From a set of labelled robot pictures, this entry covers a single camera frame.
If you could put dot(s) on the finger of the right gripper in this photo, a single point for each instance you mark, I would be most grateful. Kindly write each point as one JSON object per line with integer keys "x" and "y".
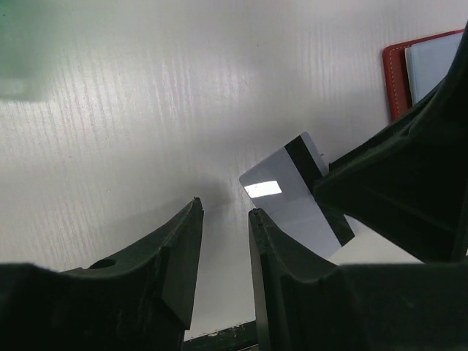
{"x": 409, "y": 182}

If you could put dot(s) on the red card holder wallet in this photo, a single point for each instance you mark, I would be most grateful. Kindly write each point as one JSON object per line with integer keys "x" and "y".
{"x": 413, "y": 68}

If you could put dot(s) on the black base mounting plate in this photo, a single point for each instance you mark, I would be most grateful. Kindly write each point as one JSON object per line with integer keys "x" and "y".
{"x": 240, "y": 337}

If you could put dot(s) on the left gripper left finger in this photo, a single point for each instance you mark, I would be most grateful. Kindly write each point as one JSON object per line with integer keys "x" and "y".
{"x": 140, "y": 298}

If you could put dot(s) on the white striped card back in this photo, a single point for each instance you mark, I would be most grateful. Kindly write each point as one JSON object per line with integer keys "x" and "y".
{"x": 282, "y": 185}

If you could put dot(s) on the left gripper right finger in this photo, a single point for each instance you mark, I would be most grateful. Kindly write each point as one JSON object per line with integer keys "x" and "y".
{"x": 305, "y": 302}

